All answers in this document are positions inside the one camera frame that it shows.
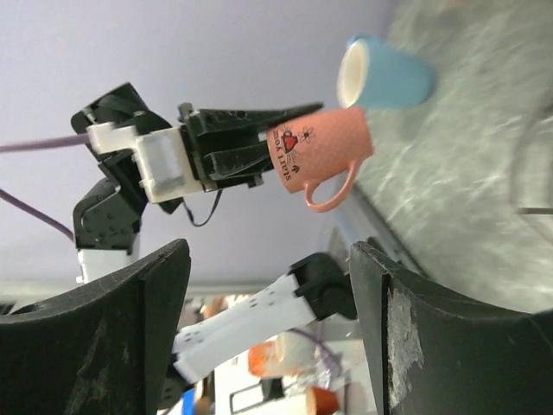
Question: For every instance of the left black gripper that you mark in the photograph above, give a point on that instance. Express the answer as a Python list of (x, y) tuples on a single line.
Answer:
[(123, 106)]

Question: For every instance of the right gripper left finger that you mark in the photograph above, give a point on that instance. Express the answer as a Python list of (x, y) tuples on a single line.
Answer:
[(101, 348)]

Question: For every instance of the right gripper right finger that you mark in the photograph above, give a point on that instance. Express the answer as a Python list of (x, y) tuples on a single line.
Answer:
[(431, 350)]

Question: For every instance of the small salmon dotted mug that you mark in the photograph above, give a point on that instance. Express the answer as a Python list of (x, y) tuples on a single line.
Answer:
[(309, 150)]

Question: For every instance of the light blue mug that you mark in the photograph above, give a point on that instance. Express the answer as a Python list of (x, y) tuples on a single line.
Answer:
[(376, 75)]

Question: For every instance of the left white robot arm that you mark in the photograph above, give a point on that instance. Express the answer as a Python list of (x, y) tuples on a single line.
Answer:
[(108, 219)]

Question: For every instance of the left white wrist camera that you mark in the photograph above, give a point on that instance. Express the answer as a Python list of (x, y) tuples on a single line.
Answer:
[(161, 157)]

